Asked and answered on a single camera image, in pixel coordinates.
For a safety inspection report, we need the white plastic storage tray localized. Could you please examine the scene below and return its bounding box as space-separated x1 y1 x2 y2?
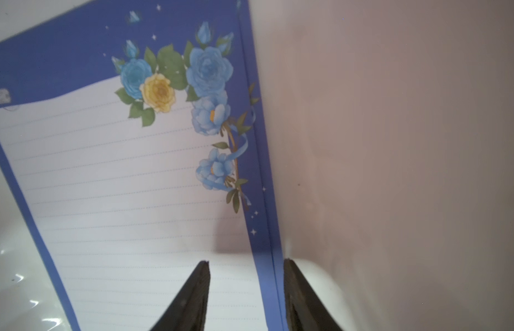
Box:
0 1 514 330

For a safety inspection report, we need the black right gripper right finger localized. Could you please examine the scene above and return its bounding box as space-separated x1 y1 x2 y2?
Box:
283 259 343 331

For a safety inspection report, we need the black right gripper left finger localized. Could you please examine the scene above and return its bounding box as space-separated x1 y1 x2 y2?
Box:
150 261 211 331

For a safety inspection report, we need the blue bordered stationery sheet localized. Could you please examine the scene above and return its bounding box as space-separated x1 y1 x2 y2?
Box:
0 1 287 330

